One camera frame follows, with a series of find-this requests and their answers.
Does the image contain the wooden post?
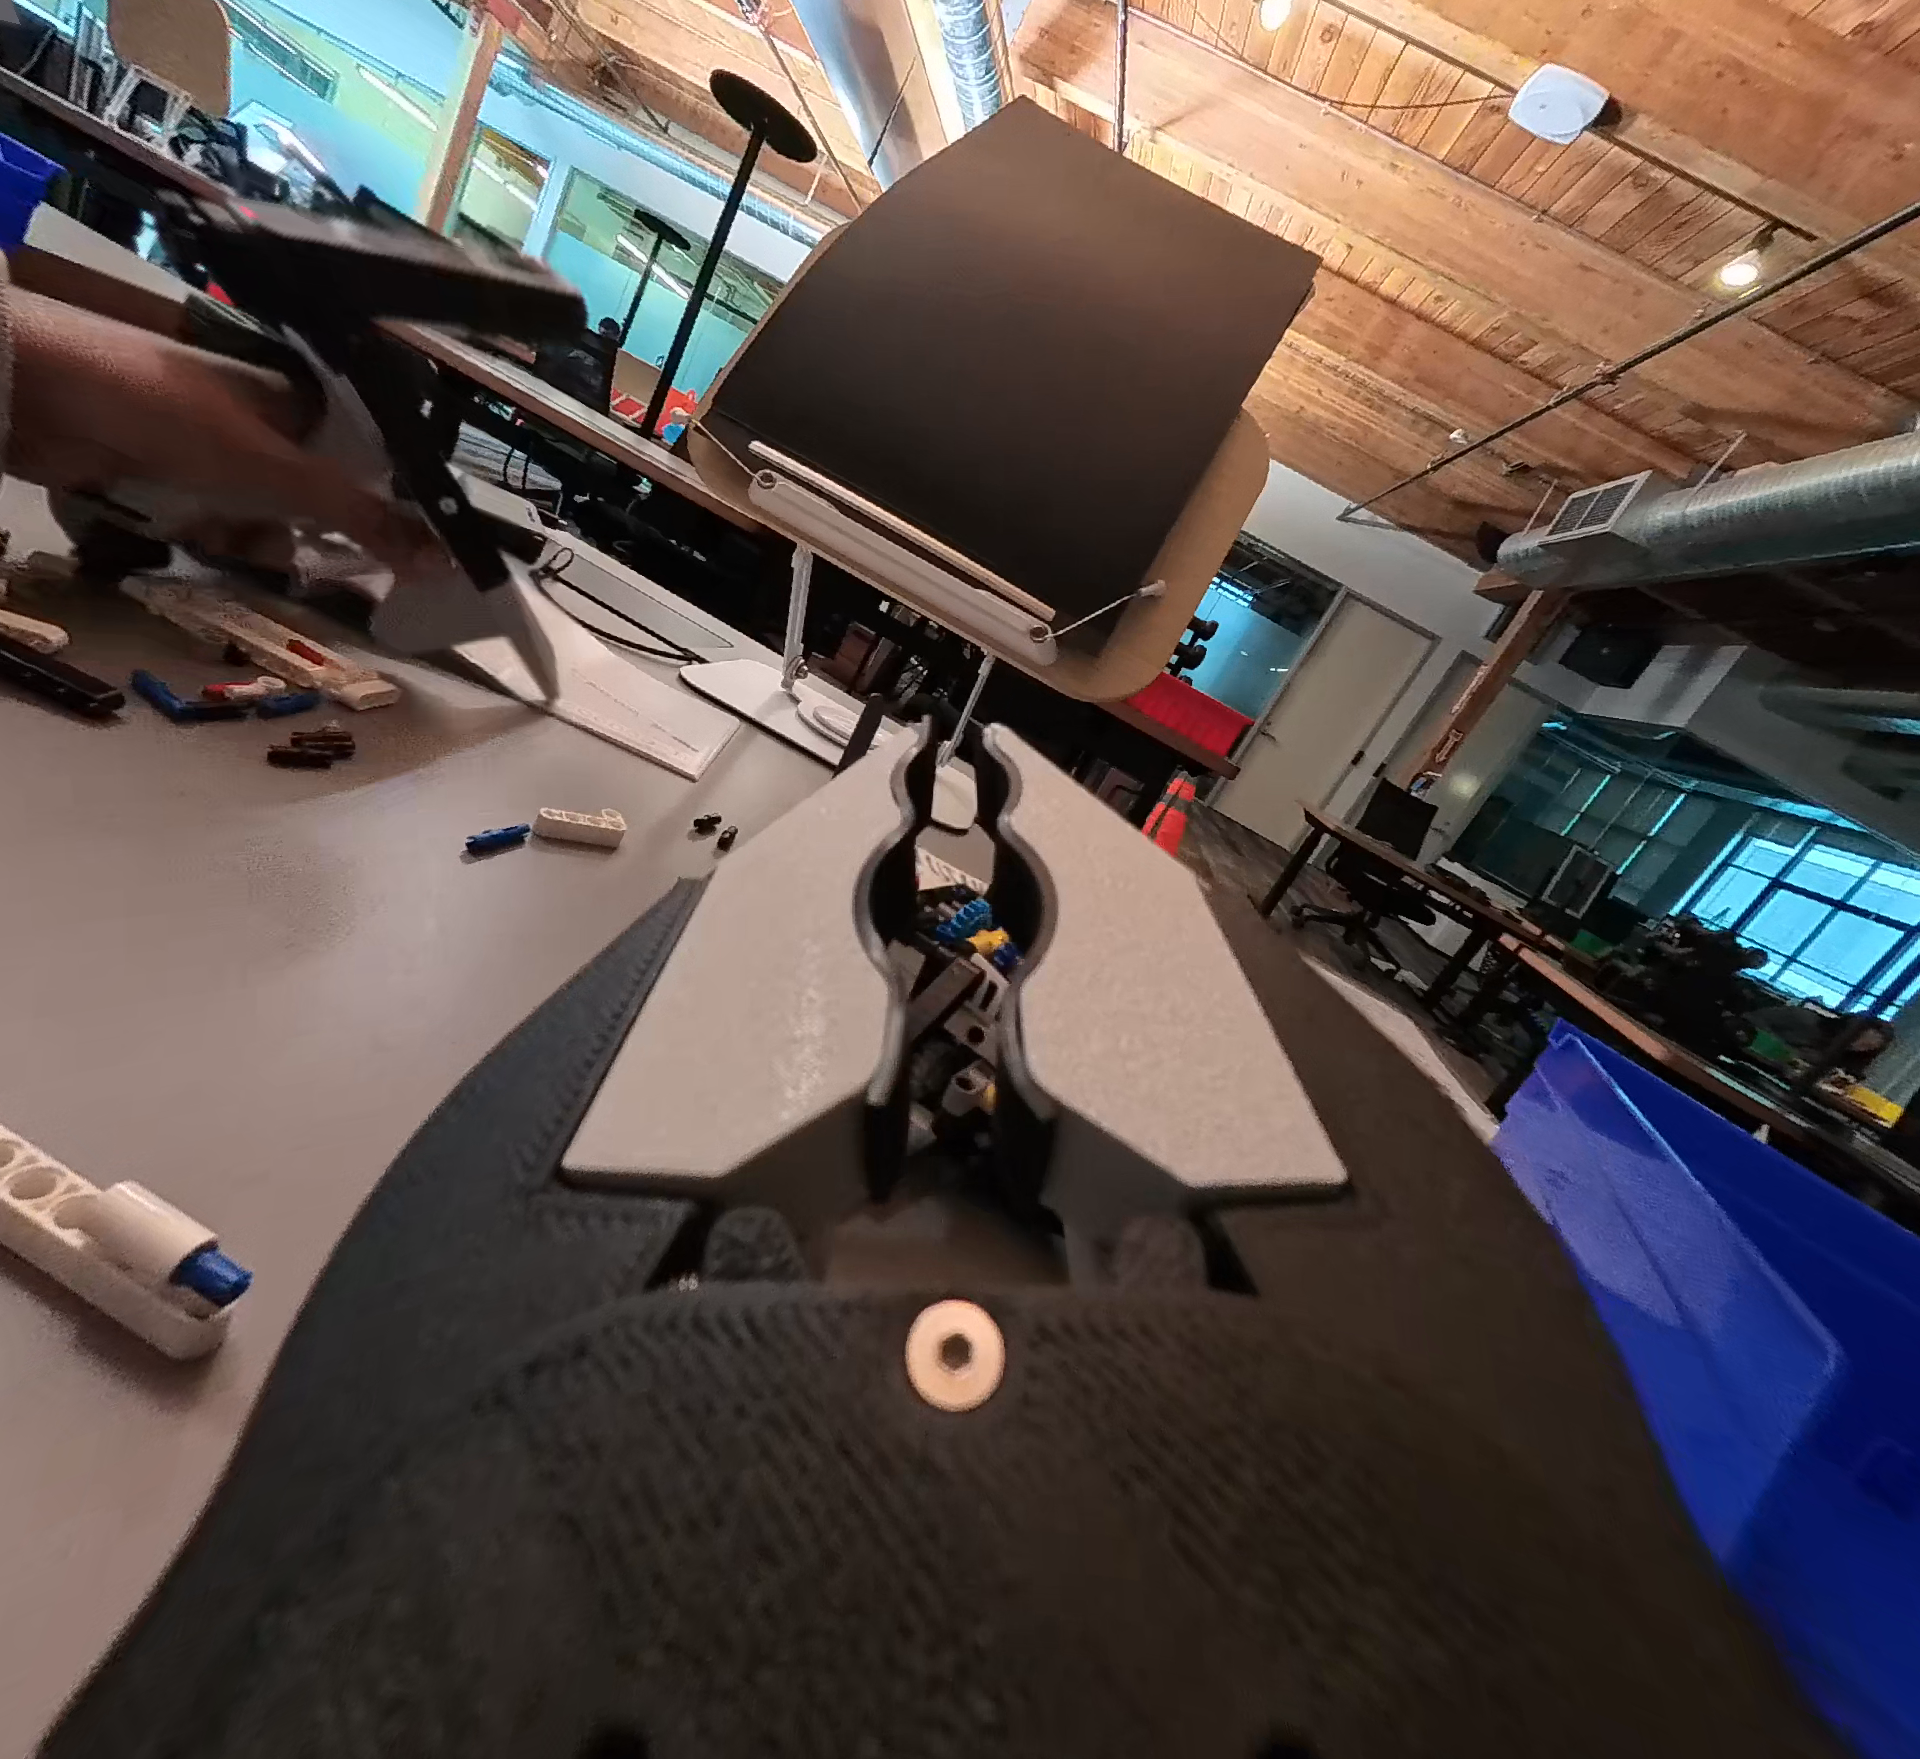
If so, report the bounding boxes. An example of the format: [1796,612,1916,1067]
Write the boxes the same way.
[412,7,506,235]

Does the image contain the long white lego beam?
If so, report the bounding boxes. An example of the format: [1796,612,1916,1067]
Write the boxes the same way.
[0,1124,240,1360]

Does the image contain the large white paper sheet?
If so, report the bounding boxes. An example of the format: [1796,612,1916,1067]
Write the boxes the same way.
[450,498,745,787]

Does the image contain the black cable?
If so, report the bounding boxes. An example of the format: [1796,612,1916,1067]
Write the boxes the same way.
[529,541,707,671]

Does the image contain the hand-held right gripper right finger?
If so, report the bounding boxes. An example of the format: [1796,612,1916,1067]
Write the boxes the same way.
[978,721,1350,1216]

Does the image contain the pile of loose lego pieces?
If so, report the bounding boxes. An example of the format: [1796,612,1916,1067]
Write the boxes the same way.
[0,558,403,776]

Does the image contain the wooden desk black legs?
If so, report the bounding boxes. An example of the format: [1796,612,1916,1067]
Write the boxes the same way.
[1256,807,1920,1190]

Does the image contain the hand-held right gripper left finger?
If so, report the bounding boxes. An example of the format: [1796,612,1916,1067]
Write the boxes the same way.
[558,724,939,1200]

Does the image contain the person's left hand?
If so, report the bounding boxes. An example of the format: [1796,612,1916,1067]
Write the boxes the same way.
[0,286,440,578]

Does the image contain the white ceiling device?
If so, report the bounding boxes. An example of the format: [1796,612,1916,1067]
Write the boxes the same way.
[1507,58,1618,150]

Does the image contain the white zebra lego helicopter model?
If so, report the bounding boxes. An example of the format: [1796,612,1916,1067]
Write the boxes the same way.
[877,724,1055,1199]

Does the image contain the black floor lamp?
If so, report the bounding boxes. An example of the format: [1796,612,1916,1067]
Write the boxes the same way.
[636,69,823,445]

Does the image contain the black office chair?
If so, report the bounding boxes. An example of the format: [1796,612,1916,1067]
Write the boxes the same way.
[1293,778,1448,988]

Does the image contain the red storage bin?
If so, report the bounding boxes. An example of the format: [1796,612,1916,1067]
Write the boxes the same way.
[1117,669,1256,763]

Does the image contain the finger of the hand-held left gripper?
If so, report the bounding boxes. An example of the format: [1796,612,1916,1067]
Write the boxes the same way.
[367,498,566,710]

